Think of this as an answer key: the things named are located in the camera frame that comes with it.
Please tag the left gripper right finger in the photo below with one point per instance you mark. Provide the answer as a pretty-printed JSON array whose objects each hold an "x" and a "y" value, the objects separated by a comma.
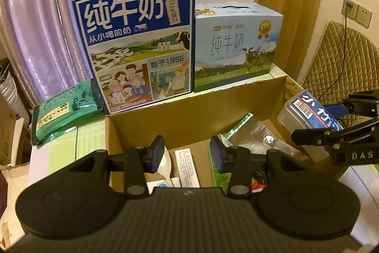
[{"x": 236, "y": 161}]

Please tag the white Mecobalamin medicine box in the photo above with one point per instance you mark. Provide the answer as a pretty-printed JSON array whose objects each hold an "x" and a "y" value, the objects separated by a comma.
[{"x": 173, "y": 183}]

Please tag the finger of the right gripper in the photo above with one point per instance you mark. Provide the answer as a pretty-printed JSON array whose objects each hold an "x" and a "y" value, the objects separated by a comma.
[
  {"x": 360, "y": 136},
  {"x": 364, "y": 103}
]

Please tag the white speckled spoon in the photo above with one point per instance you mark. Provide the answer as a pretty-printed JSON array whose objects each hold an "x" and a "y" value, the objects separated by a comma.
[{"x": 164, "y": 168}]

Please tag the brown cardboard boxes stack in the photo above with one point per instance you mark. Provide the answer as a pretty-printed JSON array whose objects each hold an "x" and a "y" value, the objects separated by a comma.
[{"x": 16, "y": 147}]

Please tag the silver foil pouch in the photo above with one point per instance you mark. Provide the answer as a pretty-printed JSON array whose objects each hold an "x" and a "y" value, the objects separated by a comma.
[{"x": 254, "y": 135}]

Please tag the red candy packet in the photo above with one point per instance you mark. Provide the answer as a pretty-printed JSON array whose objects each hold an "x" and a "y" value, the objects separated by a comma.
[{"x": 258, "y": 181}]

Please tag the beige quilted chair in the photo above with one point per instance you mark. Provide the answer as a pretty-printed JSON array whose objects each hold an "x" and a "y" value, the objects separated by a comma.
[{"x": 345, "y": 62}]

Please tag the clear box blue label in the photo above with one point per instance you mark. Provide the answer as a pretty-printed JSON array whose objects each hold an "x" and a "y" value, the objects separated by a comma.
[{"x": 303, "y": 111}]

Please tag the beige printed side cloth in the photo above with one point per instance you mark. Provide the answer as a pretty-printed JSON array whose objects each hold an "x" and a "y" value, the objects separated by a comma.
[{"x": 16, "y": 179}]

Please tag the dark blue milk carton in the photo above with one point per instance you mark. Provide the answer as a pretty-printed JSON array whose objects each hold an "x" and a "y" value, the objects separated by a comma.
[{"x": 140, "y": 51}]

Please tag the wall power socket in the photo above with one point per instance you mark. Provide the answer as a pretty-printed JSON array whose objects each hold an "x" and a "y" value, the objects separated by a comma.
[{"x": 357, "y": 13}]

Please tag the green white spray box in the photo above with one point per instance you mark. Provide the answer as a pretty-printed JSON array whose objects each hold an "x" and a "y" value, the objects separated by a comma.
[{"x": 219, "y": 179}]

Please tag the long white medicine box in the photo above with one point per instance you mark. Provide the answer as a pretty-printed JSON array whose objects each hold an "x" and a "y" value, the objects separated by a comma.
[{"x": 186, "y": 168}]

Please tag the green tea package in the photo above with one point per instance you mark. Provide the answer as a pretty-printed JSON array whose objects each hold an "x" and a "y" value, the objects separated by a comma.
[{"x": 66, "y": 111}]

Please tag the brown cardboard sorting box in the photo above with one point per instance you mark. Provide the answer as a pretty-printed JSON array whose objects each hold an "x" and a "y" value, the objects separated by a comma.
[{"x": 190, "y": 121}]

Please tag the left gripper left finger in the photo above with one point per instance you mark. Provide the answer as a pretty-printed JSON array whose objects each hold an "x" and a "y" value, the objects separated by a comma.
[{"x": 139, "y": 161}]

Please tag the checked tablecloth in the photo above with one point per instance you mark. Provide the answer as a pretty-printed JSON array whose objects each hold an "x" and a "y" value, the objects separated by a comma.
[{"x": 66, "y": 149}]

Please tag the light blue milk carton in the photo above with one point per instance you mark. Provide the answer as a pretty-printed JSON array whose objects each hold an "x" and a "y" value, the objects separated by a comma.
[{"x": 233, "y": 42}]

